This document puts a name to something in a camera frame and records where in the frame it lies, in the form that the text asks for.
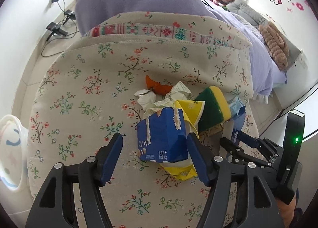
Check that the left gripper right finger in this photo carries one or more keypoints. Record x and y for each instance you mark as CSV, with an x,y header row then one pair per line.
x,y
202,159

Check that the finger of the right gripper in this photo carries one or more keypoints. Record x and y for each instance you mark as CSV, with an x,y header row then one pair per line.
x,y
231,148
248,140

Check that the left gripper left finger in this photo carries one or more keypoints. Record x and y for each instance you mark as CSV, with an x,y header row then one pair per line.
x,y
108,157

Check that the light blue milk carton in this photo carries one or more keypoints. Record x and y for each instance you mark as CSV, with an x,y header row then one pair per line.
x,y
234,125

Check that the blue snack box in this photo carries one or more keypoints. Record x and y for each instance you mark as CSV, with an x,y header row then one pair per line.
x,y
162,137

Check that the white tissue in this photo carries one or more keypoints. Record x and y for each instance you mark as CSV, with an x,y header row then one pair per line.
x,y
178,92

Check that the white cartoon trash bin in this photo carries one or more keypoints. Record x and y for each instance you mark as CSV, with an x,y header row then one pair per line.
x,y
13,153

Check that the person's right hand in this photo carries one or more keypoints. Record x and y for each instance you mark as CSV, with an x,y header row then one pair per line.
x,y
286,210

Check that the green yellow sponge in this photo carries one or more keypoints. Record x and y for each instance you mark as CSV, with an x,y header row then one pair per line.
x,y
216,109

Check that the floral beige cloth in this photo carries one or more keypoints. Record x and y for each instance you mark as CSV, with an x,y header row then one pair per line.
x,y
118,73

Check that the white eggshell piece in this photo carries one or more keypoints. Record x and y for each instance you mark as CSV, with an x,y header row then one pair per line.
x,y
145,98

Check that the orange peel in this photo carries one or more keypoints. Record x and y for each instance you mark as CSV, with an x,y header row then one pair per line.
x,y
157,87

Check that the brown knitted pillow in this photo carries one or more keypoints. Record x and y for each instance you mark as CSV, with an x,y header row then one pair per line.
x,y
276,44

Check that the grey cushion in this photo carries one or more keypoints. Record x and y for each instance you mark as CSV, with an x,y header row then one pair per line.
x,y
252,19

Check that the black charger with cable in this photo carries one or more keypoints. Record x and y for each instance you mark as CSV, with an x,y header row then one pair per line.
x,y
67,13

